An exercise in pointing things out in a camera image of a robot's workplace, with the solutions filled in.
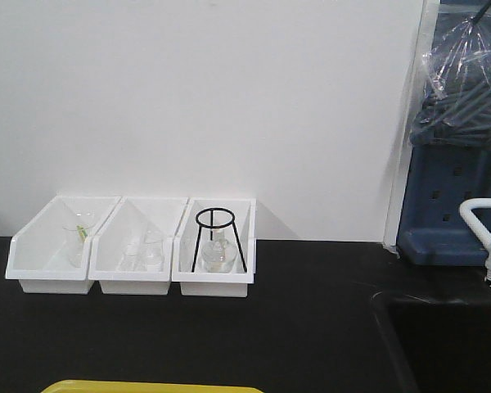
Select yellow plastic tray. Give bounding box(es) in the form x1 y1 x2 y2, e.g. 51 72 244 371
43 380 261 393

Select clear glass flask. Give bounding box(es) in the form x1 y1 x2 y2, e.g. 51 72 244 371
201 228 238 273

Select right white storage bin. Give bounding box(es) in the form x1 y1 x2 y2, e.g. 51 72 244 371
171 197 256 297

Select white storage bin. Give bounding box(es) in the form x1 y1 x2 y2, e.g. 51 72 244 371
171 197 256 297
5 195 121 295
88 196 188 296

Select clear glass beakers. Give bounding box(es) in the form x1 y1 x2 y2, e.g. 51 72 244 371
117 229 164 272

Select middle white storage bin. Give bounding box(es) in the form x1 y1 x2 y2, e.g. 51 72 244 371
88 196 188 296

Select glass funnel with green label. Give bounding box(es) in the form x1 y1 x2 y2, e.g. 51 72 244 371
62 211 96 268

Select blue pegboard drying rack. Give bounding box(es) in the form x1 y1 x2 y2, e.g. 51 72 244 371
396 1 491 266

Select left white storage bin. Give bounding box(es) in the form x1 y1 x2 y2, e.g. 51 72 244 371
5 195 121 295

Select plastic bag of pegs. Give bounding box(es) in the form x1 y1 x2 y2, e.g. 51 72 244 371
409 1 491 153

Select black lab sink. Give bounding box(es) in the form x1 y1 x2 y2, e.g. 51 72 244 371
371 291 491 392

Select black wire tripod stand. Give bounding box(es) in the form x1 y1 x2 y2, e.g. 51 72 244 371
190 206 248 273

